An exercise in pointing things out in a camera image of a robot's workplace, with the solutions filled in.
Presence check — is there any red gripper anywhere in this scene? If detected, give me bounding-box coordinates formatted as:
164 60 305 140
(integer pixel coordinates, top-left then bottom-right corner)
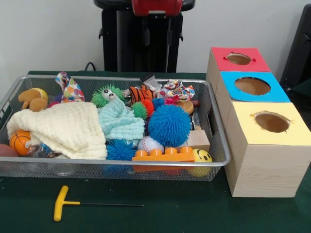
132 0 183 47

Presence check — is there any multicolour print cloth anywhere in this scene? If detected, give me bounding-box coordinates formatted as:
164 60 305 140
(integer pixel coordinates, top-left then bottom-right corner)
159 79 196 102

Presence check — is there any shallow silver mesh bin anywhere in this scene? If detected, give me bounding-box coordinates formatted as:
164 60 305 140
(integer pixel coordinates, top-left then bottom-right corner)
0 74 231 182

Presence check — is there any wooden box with three holes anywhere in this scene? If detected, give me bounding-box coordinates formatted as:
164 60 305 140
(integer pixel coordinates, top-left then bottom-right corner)
206 47 311 198

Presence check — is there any green spiky ball with eyes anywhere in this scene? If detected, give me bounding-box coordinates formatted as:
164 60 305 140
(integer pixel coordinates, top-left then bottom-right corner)
90 84 127 109

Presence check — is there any large blue spiky ball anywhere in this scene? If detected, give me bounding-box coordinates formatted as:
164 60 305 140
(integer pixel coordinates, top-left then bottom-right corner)
147 104 192 148

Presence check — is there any light blue waffle cloth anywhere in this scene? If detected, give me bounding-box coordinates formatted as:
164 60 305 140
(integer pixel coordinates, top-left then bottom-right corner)
98 96 146 148

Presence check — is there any polka dot cloth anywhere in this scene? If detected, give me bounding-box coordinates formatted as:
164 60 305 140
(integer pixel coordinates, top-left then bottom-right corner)
55 71 86 104

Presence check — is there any white baseball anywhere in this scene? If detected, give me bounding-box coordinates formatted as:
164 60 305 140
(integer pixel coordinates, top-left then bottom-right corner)
137 136 165 155

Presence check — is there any small blue spiky ball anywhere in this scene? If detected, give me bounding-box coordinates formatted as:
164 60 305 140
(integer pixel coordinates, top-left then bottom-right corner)
106 138 137 161

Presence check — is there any orange toy building brick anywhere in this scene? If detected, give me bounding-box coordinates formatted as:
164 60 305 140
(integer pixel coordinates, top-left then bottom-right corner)
132 147 196 163

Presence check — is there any yellow smiley face ball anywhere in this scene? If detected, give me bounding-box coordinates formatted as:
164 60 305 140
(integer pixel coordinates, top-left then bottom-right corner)
187 148 213 177

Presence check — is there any cream waffle cloth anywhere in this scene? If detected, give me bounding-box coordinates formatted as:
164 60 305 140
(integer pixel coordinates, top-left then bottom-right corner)
6 101 108 160

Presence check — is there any black panel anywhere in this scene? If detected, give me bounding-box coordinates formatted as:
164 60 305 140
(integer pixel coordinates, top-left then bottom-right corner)
279 4 311 85

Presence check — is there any brown plush toy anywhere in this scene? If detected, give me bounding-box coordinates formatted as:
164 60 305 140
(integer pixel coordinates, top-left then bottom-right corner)
17 88 49 112

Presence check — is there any dark green table cloth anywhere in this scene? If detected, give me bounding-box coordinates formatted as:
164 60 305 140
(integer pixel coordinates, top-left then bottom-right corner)
0 70 311 233
280 77 311 102

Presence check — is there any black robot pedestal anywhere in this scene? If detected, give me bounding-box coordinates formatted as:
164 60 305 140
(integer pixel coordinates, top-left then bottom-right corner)
93 0 196 73

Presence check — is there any yellow T-handle hex key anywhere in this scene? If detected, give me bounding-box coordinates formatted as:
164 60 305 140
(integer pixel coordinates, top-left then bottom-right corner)
53 185 144 222

